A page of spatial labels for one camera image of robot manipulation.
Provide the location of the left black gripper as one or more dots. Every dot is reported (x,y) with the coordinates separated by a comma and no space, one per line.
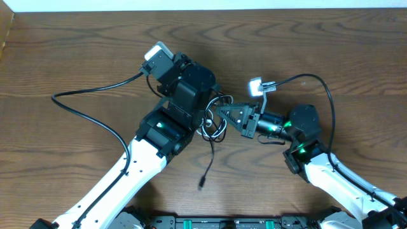
(173,109)

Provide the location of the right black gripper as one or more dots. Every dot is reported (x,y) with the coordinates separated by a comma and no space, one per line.
(250,121)

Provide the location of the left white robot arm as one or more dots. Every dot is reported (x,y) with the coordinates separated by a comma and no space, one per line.
(163,133)

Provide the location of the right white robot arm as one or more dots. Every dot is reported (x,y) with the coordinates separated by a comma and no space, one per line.
(309,158)

